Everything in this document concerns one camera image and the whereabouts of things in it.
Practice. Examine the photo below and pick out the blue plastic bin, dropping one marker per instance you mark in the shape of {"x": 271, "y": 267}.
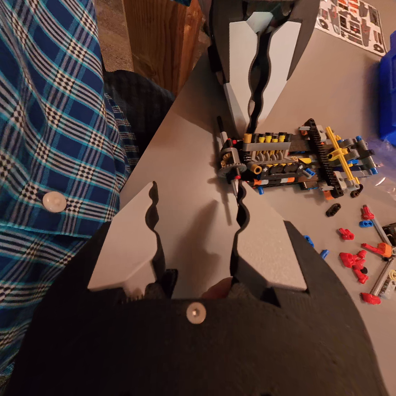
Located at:
{"x": 388, "y": 92}

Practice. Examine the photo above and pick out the scattered loose lego pieces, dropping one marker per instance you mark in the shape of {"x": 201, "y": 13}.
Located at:
{"x": 348, "y": 258}

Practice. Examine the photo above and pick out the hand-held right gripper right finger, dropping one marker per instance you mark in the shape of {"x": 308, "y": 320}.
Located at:
{"x": 266, "y": 247}

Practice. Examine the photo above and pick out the lego car chassis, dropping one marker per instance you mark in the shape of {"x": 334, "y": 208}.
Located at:
{"x": 278, "y": 168}

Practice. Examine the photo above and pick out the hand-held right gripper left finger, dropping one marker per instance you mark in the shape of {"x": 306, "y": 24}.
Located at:
{"x": 130, "y": 241}

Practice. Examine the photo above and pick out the blue plaid shirt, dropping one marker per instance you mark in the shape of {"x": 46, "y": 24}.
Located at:
{"x": 46, "y": 92}

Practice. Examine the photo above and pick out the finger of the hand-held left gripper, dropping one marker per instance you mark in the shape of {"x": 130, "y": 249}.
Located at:
{"x": 283, "y": 55}
{"x": 241, "y": 62}

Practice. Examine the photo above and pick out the wooden post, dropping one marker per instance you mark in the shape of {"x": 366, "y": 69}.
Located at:
{"x": 161, "y": 37}

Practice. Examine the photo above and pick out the person's right hand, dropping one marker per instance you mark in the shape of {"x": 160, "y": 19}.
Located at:
{"x": 218, "y": 289}

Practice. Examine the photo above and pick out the sticker sheet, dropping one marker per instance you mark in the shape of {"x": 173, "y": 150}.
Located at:
{"x": 349, "y": 21}

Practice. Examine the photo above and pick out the clear plastic bag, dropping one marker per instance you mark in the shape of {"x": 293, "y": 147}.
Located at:
{"x": 385, "y": 154}

